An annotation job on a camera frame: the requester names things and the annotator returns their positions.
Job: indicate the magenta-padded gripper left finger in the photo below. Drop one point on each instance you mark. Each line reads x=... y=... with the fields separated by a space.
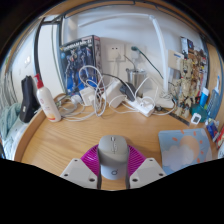
x=78 y=171

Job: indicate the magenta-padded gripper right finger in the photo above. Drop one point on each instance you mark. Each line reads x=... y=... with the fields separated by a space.
x=146 y=171

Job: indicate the grey white computer mouse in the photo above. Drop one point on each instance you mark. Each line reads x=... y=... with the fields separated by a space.
x=113 y=156

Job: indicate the sky cloud print mouse pad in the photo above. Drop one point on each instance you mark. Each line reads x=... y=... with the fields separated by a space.
x=183 y=150

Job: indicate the black ruler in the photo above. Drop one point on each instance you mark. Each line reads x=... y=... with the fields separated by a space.
x=179 y=118

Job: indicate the small white digital clock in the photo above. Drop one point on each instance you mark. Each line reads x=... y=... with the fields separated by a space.
x=196 y=119

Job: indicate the white charger block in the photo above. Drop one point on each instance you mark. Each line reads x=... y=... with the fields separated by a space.
x=87 y=96

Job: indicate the white red pump lotion bottle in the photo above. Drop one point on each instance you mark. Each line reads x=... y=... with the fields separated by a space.
x=46 y=101

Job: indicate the blue drink carton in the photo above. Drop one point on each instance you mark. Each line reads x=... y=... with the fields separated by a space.
x=212 y=129

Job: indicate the red chips can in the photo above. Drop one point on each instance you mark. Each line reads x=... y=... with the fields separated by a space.
x=220 y=138

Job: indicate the white power adapter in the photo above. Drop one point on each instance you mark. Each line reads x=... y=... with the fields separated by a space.
x=114 y=96

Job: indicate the black power adapter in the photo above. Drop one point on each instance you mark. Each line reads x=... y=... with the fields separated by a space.
x=128 y=91

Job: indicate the teal blanket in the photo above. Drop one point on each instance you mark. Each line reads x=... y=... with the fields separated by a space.
x=8 y=118

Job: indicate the black bag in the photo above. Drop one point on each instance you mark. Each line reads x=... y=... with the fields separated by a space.
x=28 y=98

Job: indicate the blue white-capped tube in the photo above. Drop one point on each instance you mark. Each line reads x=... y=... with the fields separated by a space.
x=204 y=97

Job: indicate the steel cup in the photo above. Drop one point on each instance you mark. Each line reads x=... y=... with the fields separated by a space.
x=136 y=77

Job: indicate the blue robot model kit box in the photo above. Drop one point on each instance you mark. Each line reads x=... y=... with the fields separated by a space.
x=75 y=61

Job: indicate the white desk lamp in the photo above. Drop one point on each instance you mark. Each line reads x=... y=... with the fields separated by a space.
x=161 y=53

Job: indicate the colourful picture collage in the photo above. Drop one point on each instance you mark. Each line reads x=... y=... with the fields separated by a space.
x=196 y=60

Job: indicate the wooden shelf unit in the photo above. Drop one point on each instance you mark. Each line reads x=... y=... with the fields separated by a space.
x=126 y=3

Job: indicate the white blue wall card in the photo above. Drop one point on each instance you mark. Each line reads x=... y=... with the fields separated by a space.
x=175 y=60

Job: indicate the white wall socket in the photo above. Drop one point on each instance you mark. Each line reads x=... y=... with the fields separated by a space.
x=115 y=52

